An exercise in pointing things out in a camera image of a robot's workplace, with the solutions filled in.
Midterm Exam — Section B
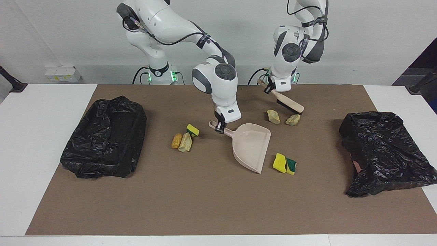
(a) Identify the black bag lined bin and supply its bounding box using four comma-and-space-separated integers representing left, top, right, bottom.
339, 111, 437, 198
60, 96, 147, 179

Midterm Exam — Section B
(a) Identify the black right base cable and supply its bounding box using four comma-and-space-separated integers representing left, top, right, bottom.
132, 66, 151, 85

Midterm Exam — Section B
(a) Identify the white wall socket box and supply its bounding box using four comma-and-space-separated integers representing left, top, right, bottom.
45, 66, 83, 82

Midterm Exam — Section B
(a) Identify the black left base cable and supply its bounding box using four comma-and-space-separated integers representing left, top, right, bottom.
248, 67, 273, 85

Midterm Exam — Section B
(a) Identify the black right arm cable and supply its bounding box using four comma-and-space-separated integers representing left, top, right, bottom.
123, 15, 237, 67

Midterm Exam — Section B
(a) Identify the black stand foot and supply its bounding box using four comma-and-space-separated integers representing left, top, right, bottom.
0, 65, 28, 93
405, 67, 437, 95

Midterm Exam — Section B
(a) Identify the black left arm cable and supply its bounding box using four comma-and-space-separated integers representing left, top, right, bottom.
286, 0, 330, 65

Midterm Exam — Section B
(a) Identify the brown table mat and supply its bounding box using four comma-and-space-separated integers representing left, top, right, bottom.
26, 84, 437, 236

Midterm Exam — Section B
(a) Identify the beige hand brush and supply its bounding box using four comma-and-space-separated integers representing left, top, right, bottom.
257, 79, 305, 114

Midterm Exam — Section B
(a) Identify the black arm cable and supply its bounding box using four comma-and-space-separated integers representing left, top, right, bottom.
286, 0, 330, 65
123, 15, 237, 67

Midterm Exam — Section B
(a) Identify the black base cable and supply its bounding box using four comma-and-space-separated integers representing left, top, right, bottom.
132, 66, 151, 85
248, 67, 273, 85

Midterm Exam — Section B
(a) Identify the beige plastic dustpan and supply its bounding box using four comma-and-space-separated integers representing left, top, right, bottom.
209, 120, 272, 175

